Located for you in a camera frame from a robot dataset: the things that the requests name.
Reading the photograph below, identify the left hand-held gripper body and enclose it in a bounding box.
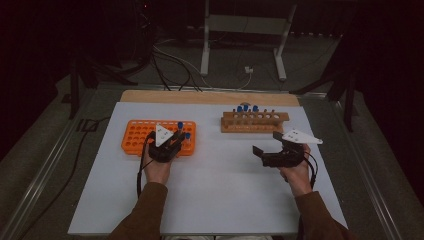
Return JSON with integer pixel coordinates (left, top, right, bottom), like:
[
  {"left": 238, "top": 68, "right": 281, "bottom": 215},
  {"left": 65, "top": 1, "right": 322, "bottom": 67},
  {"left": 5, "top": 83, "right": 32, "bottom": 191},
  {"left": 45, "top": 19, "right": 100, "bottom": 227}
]
[{"left": 147, "top": 123, "right": 178, "bottom": 164}]

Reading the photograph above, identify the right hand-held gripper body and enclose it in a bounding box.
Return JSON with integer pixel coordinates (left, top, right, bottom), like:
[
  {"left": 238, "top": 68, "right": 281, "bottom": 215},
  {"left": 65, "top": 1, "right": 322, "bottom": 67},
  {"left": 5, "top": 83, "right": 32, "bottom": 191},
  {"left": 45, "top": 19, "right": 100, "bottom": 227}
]
[{"left": 261, "top": 128, "right": 324, "bottom": 169}]

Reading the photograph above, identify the wooden test tube rack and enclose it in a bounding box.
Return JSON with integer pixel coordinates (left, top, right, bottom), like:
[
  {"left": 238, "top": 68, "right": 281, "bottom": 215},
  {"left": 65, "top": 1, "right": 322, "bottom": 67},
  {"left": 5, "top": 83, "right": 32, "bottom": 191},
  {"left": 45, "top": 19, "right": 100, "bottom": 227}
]
[{"left": 220, "top": 111, "right": 290, "bottom": 135}]

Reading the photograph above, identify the orange plastic tube rack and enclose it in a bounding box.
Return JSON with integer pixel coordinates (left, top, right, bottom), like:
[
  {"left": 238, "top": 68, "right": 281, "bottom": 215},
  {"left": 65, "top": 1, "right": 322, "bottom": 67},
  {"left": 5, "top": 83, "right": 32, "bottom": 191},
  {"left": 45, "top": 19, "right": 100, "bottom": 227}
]
[{"left": 120, "top": 119, "right": 197, "bottom": 158}]

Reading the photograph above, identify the person's left hand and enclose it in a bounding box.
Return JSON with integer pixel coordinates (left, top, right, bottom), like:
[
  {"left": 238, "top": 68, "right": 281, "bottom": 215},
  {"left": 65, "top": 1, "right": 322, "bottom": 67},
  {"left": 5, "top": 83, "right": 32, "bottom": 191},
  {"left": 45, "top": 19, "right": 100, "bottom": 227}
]
[{"left": 141, "top": 143, "right": 173, "bottom": 186}]

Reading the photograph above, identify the person's right hand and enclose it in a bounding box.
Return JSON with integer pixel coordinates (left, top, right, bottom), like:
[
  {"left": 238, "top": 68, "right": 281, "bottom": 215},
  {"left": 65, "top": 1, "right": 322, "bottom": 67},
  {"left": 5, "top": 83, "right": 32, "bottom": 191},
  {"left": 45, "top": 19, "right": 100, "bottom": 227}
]
[{"left": 277, "top": 143, "right": 315, "bottom": 198}]

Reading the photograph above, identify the white table mat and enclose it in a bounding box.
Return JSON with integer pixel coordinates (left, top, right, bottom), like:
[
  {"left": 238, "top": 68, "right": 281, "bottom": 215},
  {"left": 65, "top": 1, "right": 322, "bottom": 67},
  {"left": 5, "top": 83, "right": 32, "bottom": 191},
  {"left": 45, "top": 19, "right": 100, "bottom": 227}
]
[{"left": 67, "top": 101, "right": 350, "bottom": 236}]

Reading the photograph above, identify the black stand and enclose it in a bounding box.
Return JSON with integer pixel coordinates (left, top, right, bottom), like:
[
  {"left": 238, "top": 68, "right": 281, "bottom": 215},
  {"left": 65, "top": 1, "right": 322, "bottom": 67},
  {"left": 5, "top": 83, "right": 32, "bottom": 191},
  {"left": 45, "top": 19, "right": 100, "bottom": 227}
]
[{"left": 288, "top": 33, "right": 360, "bottom": 133}]

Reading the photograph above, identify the grey metal stand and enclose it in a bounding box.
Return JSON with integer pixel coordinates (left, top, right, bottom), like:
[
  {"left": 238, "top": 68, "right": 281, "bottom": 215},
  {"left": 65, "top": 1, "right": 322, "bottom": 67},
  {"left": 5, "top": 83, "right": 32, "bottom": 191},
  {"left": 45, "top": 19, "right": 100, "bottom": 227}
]
[{"left": 199, "top": 0, "right": 298, "bottom": 82}]

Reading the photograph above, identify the right hand-held gripper black cable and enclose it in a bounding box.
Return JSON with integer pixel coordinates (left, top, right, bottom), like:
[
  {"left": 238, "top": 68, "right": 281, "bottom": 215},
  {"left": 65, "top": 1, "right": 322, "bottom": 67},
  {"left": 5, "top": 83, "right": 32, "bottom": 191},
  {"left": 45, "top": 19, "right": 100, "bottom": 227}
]
[{"left": 303, "top": 151, "right": 320, "bottom": 191}]

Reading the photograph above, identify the hand-held gripper black cable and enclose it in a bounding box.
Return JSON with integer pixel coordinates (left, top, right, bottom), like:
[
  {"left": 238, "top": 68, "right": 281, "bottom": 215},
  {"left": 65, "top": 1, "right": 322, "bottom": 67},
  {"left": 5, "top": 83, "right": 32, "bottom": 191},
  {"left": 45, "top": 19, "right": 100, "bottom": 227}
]
[
  {"left": 303, "top": 151, "right": 320, "bottom": 191},
  {"left": 136, "top": 132, "right": 156, "bottom": 199}
]

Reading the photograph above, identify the left hand-held gripper black cable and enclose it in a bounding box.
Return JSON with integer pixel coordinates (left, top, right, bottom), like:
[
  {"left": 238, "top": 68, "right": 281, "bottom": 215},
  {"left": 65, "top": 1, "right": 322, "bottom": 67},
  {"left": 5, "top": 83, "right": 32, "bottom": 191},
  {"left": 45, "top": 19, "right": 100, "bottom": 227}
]
[{"left": 136, "top": 132, "right": 156, "bottom": 199}]

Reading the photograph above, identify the short white cable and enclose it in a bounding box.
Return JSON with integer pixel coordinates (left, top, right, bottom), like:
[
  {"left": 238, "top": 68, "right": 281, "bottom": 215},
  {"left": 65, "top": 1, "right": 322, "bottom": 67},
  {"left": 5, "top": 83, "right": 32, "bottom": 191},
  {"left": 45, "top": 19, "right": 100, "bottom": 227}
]
[{"left": 237, "top": 71, "right": 254, "bottom": 90}]

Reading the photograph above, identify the black floor cable bundle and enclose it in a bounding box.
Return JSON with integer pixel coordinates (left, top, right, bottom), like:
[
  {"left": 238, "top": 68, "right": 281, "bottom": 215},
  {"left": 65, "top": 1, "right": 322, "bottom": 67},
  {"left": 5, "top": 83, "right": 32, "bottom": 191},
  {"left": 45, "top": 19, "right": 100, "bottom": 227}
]
[{"left": 151, "top": 49, "right": 204, "bottom": 93}]

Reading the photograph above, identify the long white cable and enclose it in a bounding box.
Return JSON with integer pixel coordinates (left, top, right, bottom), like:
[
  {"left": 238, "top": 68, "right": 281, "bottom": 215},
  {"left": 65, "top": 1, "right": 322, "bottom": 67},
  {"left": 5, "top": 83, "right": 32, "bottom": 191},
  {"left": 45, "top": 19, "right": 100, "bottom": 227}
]
[{"left": 152, "top": 44, "right": 215, "bottom": 90}]

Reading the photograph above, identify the long black floor cable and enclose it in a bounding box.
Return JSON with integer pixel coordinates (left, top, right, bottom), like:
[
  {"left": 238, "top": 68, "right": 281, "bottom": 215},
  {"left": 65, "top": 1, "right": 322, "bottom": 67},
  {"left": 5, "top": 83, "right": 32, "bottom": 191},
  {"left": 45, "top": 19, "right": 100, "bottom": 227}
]
[{"left": 18, "top": 115, "right": 112, "bottom": 240}]

